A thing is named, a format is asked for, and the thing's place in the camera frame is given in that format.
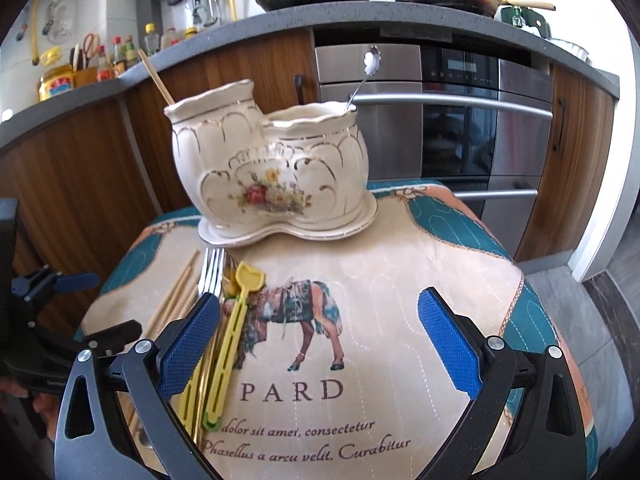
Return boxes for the white bowl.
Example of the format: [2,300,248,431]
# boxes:
[547,37,592,64]

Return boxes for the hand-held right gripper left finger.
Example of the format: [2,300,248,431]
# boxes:
[54,292,222,480]

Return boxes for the row of sauce bottles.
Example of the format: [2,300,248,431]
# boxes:
[97,22,201,81]

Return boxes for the grey speckled countertop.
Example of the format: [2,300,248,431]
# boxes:
[0,0,621,156]

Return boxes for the red-handled scissors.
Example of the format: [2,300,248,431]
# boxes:
[82,34,101,68]

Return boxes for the flower-shaped metal spoon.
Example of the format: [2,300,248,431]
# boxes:
[344,45,382,111]

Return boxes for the wooden cabinet door with handle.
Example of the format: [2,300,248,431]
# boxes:
[515,62,616,261]

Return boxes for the hanging metal peeler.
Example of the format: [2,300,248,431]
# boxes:
[192,0,221,28]

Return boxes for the green kitchen appliance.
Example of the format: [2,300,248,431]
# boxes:
[500,5,549,38]

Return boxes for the person's left hand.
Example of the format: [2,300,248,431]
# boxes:
[0,379,63,443]

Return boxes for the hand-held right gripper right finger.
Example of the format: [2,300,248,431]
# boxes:
[417,287,587,480]

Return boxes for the cream ceramic saucer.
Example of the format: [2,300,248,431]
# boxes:
[198,192,378,248]

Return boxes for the yellow oil bottle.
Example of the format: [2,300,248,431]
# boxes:
[39,47,76,103]

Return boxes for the stainless steel oven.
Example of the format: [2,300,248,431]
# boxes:
[315,44,555,261]

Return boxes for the cream floral ceramic utensil holder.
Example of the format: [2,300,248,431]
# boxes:
[165,79,372,238]

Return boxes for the silver fork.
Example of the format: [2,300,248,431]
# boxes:
[196,247,228,301]

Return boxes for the horse-printed quilted cloth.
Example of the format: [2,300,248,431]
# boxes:
[75,180,601,480]

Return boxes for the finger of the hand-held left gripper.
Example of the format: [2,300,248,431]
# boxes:
[85,319,144,358]
[52,272,101,295]

